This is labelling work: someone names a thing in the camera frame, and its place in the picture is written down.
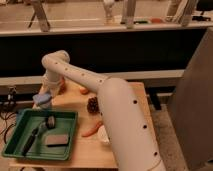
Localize black handled dish brush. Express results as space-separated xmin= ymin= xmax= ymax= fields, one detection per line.
xmin=22 ymin=116 xmax=55 ymax=156

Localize orange bowl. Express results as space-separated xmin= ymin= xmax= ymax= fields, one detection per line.
xmin=59 ymin=78 xmax=66 ymax=94

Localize orange carrot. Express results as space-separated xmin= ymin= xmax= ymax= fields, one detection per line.
xmin=81 ymin=121 xmax=103 ymax=137

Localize green plastic tray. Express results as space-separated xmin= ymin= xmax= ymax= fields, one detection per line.
xmin=2 ymin=109 xmax=78 ymax=161

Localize black cables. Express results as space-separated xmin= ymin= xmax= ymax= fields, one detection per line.
xmin=0 ymin=85 xmax=18 ymax=144

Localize brown pine cone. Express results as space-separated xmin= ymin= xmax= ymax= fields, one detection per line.
xmin=87 ymin=97 xmax=99 ymax=114

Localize orange round fruit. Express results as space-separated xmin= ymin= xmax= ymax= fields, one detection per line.
xmin=79 ymin=87 xmax=89 ymax=95

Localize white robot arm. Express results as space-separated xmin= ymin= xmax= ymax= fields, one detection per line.
xmin=41 ymin=50 xmax=166 ymax=171

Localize grey sponge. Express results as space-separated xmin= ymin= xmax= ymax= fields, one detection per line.
xmin=45 ymin=134 xmax=69 ymax=146

